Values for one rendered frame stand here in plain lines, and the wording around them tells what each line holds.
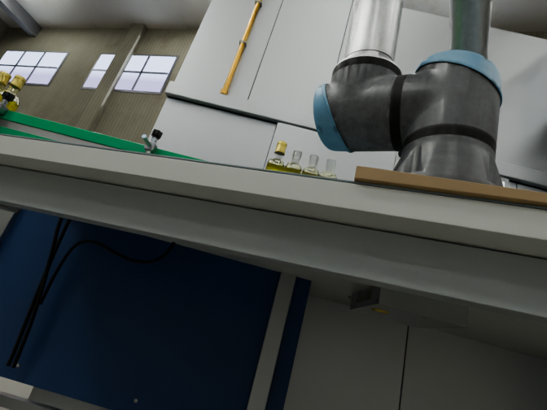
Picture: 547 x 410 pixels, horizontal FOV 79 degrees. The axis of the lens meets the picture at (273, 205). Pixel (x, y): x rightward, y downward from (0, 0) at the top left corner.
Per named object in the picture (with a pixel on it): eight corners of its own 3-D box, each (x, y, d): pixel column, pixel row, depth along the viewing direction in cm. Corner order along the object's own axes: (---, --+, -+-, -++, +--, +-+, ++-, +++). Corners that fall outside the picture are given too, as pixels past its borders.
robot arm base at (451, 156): (533, 204, 35) (537, 124, 38) (384, 181, 39) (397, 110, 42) (480, 240, 49) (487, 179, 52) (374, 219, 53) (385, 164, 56)
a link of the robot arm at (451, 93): (501, 121, 39) (509, 31, 43) (383, 126, 46) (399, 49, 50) (496, 169, 48) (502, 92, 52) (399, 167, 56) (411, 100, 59)
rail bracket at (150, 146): (148, 176, 92) (166, 135, 97) (139, 163, 85) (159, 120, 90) (134, 172, 92) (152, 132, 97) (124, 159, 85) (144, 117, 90)
